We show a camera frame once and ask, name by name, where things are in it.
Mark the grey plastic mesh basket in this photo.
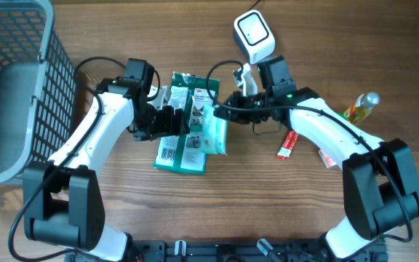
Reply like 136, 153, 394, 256
0, 0, 78, 184

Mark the green 3M gloves package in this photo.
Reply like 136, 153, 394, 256
153, 72, 220, 175

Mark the white barcode scanner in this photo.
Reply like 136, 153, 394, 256
233, 9, 276, 65

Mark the pink Kleenex tissue pack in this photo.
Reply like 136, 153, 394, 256
318, 149, 337, 168

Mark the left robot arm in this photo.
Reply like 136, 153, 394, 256
8, 58, 190, 261

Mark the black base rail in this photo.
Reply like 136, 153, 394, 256
63, 238, 388, 262

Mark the yellow oil bottle silver cap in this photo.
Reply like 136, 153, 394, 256
343, 92, 380, 125

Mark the teal toothbrush package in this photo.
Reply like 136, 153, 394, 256
201, 105, 228, 155

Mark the red white tube package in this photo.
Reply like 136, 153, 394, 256
276, 131, 299, 159

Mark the right camera cable black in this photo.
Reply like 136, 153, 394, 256
205, 60, 414, 255

